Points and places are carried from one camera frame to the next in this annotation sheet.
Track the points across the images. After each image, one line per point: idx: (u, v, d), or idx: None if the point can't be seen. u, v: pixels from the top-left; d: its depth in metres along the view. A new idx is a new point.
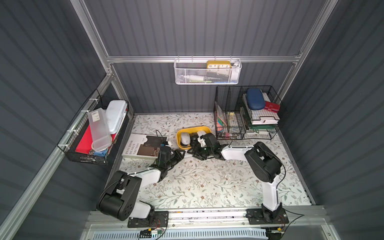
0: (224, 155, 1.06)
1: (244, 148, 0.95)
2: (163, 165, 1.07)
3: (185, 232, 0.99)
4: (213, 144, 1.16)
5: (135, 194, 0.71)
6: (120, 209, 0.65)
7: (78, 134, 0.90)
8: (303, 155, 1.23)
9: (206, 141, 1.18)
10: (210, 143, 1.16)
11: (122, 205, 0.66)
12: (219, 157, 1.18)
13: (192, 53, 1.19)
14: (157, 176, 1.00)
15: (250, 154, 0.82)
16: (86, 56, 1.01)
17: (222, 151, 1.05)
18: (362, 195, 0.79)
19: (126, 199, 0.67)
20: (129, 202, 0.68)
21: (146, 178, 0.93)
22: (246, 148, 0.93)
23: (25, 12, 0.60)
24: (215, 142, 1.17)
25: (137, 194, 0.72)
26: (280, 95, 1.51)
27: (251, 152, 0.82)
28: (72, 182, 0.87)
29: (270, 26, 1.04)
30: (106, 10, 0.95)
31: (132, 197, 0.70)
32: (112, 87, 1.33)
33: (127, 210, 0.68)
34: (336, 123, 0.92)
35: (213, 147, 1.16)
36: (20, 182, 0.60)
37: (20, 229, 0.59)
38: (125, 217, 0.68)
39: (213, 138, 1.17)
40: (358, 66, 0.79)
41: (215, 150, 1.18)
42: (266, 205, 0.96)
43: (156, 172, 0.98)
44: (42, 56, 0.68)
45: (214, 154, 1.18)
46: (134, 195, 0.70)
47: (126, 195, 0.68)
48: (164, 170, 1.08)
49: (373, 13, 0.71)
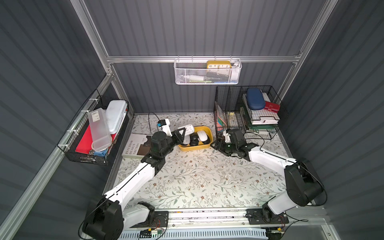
0: (251, 156, 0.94)
1: (282, 161, 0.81)
2: (158, 154, 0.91)
3: (185, 232, 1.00)
4: (239, 141, 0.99)
5: (118, 218, 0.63)
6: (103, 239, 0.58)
7: (78, 134, 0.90)
8: (304, 155, 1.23)
9: (230, 136, 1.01)
10: (235, 139, 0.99)
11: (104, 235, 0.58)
12: (244, 156, 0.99)
13: (192, 53, 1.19)
14: (149, 176, 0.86)
15: (291, 171, 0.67)
16: (86, 56, 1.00)
17: (251, 151, 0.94)
18: (362, 195, 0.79)
19: (106, 230, 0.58)
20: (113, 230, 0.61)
21: (134, 189, 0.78)
22: (286, 162, 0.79)
23: (25, 12, 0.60)
24: (241, 138, 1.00)
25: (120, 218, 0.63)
26: (280, 95, 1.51)
27: (294, 169, 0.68)
28: (72, 182, 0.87)
29: (270, 26, 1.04)
30: (106, 10, 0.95)
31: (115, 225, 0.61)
32: (112, 87, 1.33)
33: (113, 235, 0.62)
34: (336, 123, 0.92)
35: (238, 144, 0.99)
36: (20, 183, 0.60)
37: (20, 229, 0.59)
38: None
39: (239, 134, 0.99)
40: (358, 66, 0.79)
41: (239, 147, 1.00)
42: (270, 207, 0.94)
43: (147, 173, 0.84)
44: (42, 56, 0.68)
45: (238, 151, 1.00)
46: (117, 220, 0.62)
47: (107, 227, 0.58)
48: (159, 159, 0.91)
49: (374, 14, 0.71)
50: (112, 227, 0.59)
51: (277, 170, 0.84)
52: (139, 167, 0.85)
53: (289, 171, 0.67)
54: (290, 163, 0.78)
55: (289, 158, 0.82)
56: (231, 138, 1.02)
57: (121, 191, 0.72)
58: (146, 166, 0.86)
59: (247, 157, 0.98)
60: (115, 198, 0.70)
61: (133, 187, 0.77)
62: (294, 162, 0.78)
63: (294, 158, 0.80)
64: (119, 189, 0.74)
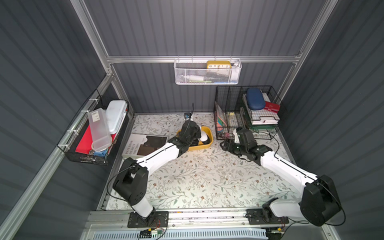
0: (263, 162, 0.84)
1: (300, 176, 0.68)
2: (186, 139, 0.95)
3: (185, 232, 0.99)
4: (249, 142, 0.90)
5: (142, 183, 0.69)
6: (128, 197, 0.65)
7: (78, 134, 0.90)
8: (304, 155, 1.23)
9: (240, 137, 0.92)
10: (245, 140, 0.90)
11: (130, 195, 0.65)
12: (255, 159, 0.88)
13: (192, 53, 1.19)
14: (173, 156, 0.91)
15: (311, 190, 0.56)
16: (86, 56, 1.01)
17: (264, 155, 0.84)
18: (362, 195, 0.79)
19: (132, 191, 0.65)
20: (137, 192, 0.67)
21: (158, 163, 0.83)
22: (306, 176, 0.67)
23: (25, 11, 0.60)
24: (251, 140, 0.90)
25: (144, 183, 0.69)
26: (280, 95, 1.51)
27: (315, 188, 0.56)
28: (72, 182, 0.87)
29: (270, 26, 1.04)
30: (106, 10, 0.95)
31: (140, 187, 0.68)
32: (112, 87, 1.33)
33: (136, 197, 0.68)
34: (336, 123, 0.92)
35: (248, 145, 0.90)
36: (20, 182, 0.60)
37: (20, 229, 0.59)
38: (133, 203, 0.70)
39: (250, 135, 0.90)
40: (358, 66, 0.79)
41: (249, 149, 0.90)
42: (271, 208, 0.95)
43: (172, 153, 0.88)
44: (42, 56, 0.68)
45: (248, 153, 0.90)
46: (142, 184, 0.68)
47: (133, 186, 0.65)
48: (184, 144, 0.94)
49: (374, 13, 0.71)
50: (137, 189, 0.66)
51: (295, 186, 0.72)
52: (167, 145, 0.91)
53: (309, 190, 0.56)
54: (310, 180, 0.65)
55: (310, 173, 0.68)
56: (241, 139, 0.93)
57: (149, 160, 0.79)
58: (173, 146, 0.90)
59: (258, 161, 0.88)
60: (144, 164, 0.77)
61: (158, 161, 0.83)
62: (315, 179, 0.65)
63: (316, 175, 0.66)
64: (148, 158, 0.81)
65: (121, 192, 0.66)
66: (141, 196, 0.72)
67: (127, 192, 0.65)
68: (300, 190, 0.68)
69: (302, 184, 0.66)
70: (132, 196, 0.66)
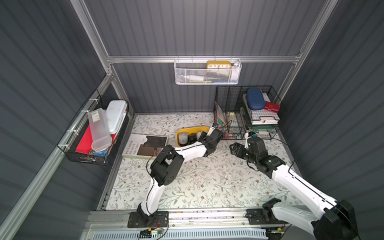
0: (276, 175, 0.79)
1: (317, 199, 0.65)
2: (212, 142, 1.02)
3: (185, 232, 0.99)
4: (260, 152, 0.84)
5: (176, 169, 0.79)
6: (163, 178, 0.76)
7: (78, 134, 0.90)
8: (304, 155, 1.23)
9: (251, 146, 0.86)
10: (256, 150, 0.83)
11: (164, 176, 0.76)
12: (265, 171, 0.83)
13: (192, 53, 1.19)
14: (198, 155, 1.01)
15: (330, 217, 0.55)
16: (86, 56, 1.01)
17: (277, 170, 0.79)
18: (362, 195, 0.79)
19: (167, 173, 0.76)
20: (172, 174, 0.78)
21: (189, 157, 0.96)
22: (326, 200, 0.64)
23: (26, 12, 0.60)
24: (262, 150, 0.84)
25: (178, 170, 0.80)
26: (280, 95, 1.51)
27: (335, 216, 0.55)
28: (72, 182, 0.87)
29: (270, 26, 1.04)
30: (107, 11, 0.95)
31: (175, 171, 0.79)
32: (112, 87, 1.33)
33: (169, 180, 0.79)
34: (336, 123, 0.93)
35: (259, 156, 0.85)
36: (20, 182, 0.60)
37: (21, 229, 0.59)
38: (166, 183, 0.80)
39: (261, 145, 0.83)
40: (358, 66, 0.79)
41: (260, 160, 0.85)
42: (274, 212, 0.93)
43: (201, 150, 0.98)
44: (42, 56, 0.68)
45: (258, 165, 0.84)
46: (176, 169, 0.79)
47: (171, 168, 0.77)
48: (211, 146, 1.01)
49: (373, 13, 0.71)
50: (175, 170, 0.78)
51: (310, 208, 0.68)
52: (197, 143, 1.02)
53: (328, 217, 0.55)
54: (329, 205, 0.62)
55: (328, 197, 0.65)
56: (251, 148, 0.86)
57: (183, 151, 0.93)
58: (201, 145, 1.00)
59: (269, 173, 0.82)
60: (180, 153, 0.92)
61: (190, 154, 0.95)
62: (334, 204, 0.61)
63: (335, 200, 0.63)
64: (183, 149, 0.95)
65: (158, 172, 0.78)
66: (173, 180, 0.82)
67: (163, 173, 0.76)
68: (317, 215, 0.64)
69: (319, 209, 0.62)
70: (166, 177, 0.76)
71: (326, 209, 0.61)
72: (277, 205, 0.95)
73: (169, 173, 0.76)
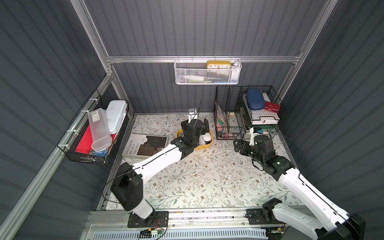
0: (283, 179, 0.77)
1: (329, 211, 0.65)
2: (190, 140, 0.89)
3: (185, 232, 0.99)
4: (267, 152, 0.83)
5: (139, 190, 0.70)
6: (123, 203, 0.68)
7: (78, 134, 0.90)
8: (304, 155, 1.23)
9: (258, 145, 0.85)
10: (263, 149, 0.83)
11: (125, 201, 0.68)
12: (272, 174, 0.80)
13: (192, 53, 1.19)
14: (173, 160, 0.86)
15: (341, 232, 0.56)
16: (86, 56, 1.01)
17: (286, 174, 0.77)
18: (362, 195, 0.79)
19: (127, 198, 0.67)
20: (133, 197, 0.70)
21: (161, 166, 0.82)
22: (338, 214, 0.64)
23: (25, 11, 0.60)
24: (269, 150, 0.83)
25: (140, 191, 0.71)
26: (280, 95, 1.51)
27: (346, 231, 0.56)
28: (72, 182, 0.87)
29: (270, 26, 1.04)
30: (107, 11, 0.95)
31: (136, 193, 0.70)
32: (112, 87, 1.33)
33: (131, 202, 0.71)
34: (336, 123, 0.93)
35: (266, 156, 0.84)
36: (20, 182, 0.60)
37: (20, 229, 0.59)
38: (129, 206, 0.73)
39: (269, 145, 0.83)
40: (358, 67, 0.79)
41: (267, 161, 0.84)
42: (275, 213, 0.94)
43: (174, 156, 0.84)
44: (42, 56, 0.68)
45: (265, 166, 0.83)
46: (138, 190, 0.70)
47: (129, 192, 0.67)
48: (189, 146, 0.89)
49: (374, 13, 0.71)
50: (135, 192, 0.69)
51: (318, 217, 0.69)
52: (169, 148, 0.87)
53: (339, 232, 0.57)
54: (341, 219, 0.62)
55: (340, 210, 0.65)
56: (258, 148, 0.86)
57: (146, 167, 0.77)
58: (174, 149, 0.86)
59: (276, 176, 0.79)
60: (140, 171, 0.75)
61: (156, 167, 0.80)
62: (346, 218, 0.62)
63: (347, 213, 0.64)
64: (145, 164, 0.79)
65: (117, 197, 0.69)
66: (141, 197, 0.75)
67: (122, 198, 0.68)
68: (327, 227, 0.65)
69: (330, 222, 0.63)
70: (127, 201, 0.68)
71: (339, 223, 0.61)
72: (278, 206, 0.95)
73: (129, 198, 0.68)
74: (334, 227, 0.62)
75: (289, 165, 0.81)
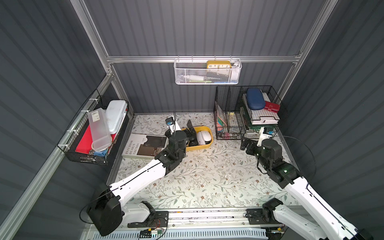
0: (292, 187, 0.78)
1: (337, 225, 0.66)
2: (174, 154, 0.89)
3: (185, 232, 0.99)
4: (275, 159, 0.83)
5: (116, 213, 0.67)
6: (98, 228, 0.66)
7: (78, 134, 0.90)
8: (304, 155, 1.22)
9: (266, 151, 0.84)
10: (272, 156, 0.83)
11: (101, 226, 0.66)
12: (279, 181, 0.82)
13: (192, 53, 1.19)
14: (157, 176, 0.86)
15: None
16: (86, 56, 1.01)
17: (294, 184, 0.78)
18: (361, 195, 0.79)
19: (101, 223, 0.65)
20: (109, 222, 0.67)
21: (142, 184, 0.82)
22: (345, 229, 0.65)
23: (26, 12, 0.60)
24: (277, 157, 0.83)
25: (116, 215, 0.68)
26: (280, 95, 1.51)
27: None
28: (72, 182, 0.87)
29: (270, 25, 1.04)
30: (107, 11, 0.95)
31: (112, 218, 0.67)
32: (112, 87, 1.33)
33: (109, 226, 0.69)
34: (336, 123, 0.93)
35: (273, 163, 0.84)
36: (20, 182, 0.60)
37: (20, 229, 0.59)
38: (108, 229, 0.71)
39: (278, 153, 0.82)
40: (358, 67, 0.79)
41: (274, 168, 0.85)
42: (275, 214, 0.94)
43: (157, 172, 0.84)
44: (42, 57, 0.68)
45: (272, 173, 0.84)
46: (114, 215, 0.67)
47: (103, 218, 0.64)
48: (173, 160, 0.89)
49: (374, 13, 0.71)
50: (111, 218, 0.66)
51: (324, 229, 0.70)
52: (152, 164, 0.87)
53: None
54: (349, 234, 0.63)
55: (348, 224, 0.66)
56: (266, 153, 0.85)
57: (125, 187, 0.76)
58: (157, 165, 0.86)
59: (283, 184, 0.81)
60: (119, 190, 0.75)
61: (138, 184, 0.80)
62: (354, 233, 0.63)
63: (355, 228, 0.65)
64: (125, 183, 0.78)
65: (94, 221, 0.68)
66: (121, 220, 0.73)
67: (98, 222, 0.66)
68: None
69: (338, 236, 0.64)
70: (103, 226, 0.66)
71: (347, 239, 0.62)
72: (279, 207, 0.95)
73: (103, 223, 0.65)
74: None
75: (295, 173, 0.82)
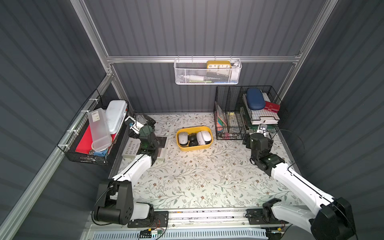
0: (275, 172, 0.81)
1: (315, 196, 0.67)
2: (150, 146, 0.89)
3: (185, 232, 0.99)
4: (262, 150, 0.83)
5: (130, 194, 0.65)
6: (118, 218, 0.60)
7: (78, 134, 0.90)
8: (304, 155, 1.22)
9: (253, 142, 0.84)
10: (259, 148, 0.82)
11: (119, 215, 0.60)
12: (265, 170, 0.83)
13: (192, 53, 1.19)
14: (148, 164, 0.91)
15: (327, 213, 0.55)
16: (86, 56, 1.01)
17: (276, 168, 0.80)
18: (362, 195, 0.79)
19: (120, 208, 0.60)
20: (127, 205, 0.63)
21: (139, 171, 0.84)
22: (321, 197, 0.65)
23: (25, 11, 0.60)
24: (264, 148, 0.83)
25: (131, 195, 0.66)
26: (280, 95, 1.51)
27: (331, 212, 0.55)
28: (72, 182, 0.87)
29: (270, 25, 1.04)
30: (107, 11, 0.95)
31: (128, 200, 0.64)
32: (112, 87, 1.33)
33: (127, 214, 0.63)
34: (336, 123, 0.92)
35: (259, 154, 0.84)
36: (20, 182, 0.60)
37: (20, 229, 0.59)
38: (127, 219, 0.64)
39: (265, 144, 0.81)
40: (358, 66, 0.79)
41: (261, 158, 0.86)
42: (273, 211, 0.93)
43: (146, 159, 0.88)
44: (42, 56, 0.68)
45: (258, 162, 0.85)
46: (129, 195, 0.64)
47: (120, 202, 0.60)
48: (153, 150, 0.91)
49: (374, 13, 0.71)
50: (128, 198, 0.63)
51: (308, 205, 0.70)
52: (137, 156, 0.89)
53: (324, 213, 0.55)
54: (326, 202, 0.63)
55: (326, 194, 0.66)
56: (253, 145, 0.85)
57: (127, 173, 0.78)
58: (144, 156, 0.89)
59: (268, 172, 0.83)
60: (122, 178, 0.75)
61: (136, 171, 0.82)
62: (331, 200, 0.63)
63: (332, 196, 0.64)
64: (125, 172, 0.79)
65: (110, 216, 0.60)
66: (132, 211, 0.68)
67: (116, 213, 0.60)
68: (314, 212, 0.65)
69: (316, 205, 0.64)
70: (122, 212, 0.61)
71: (323, 205, 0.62)
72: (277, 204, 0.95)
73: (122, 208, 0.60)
74: (319, 209, 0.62)
75: (280, 161, 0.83)
